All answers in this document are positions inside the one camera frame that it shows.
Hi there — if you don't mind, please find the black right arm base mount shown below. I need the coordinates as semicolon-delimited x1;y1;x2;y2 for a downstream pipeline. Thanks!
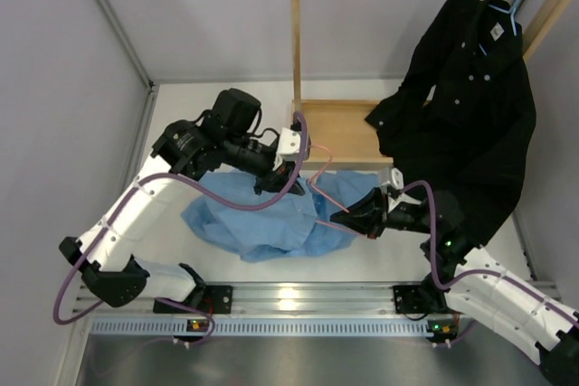
393;284;473;319

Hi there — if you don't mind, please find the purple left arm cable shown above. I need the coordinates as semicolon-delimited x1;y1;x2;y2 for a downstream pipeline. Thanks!
52;112;311;325

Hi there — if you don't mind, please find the black button shirt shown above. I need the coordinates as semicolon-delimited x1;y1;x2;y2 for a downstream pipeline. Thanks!
365;0;536;245

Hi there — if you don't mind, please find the wooden clothes rack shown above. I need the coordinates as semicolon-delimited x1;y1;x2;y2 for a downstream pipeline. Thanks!
290;0;573;170

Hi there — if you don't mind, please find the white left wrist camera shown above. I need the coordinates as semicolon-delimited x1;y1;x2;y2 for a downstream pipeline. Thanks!
273;127;301;168

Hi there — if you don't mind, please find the pink wire hanger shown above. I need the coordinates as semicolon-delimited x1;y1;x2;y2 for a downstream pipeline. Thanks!
308;144;362;213

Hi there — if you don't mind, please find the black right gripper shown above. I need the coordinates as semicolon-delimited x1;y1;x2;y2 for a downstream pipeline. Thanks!
330;186;437;240

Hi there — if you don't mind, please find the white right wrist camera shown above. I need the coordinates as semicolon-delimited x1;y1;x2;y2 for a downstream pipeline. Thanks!
378;165;404;199

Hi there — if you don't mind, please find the grey slotted cable duct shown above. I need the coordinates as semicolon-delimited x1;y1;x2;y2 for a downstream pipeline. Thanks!
90;317;457;338

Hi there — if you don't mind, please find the light blue button shirt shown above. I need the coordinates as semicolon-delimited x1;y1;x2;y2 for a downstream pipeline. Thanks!
181;172;378;263

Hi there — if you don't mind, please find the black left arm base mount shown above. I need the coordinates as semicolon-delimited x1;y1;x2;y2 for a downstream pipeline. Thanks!
153;285;233;315

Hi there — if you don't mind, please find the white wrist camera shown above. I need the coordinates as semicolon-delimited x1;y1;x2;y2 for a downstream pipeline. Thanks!
273;127;301;168
378;165;404;199

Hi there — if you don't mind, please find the aluminium mounting rail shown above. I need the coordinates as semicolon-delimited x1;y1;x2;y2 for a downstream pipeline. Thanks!
71;280;562;319

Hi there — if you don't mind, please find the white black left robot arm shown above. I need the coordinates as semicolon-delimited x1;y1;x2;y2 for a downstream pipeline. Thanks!
59;88;309;313

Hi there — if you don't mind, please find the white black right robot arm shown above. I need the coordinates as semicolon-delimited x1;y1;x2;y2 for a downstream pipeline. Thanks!
330;187;578;385

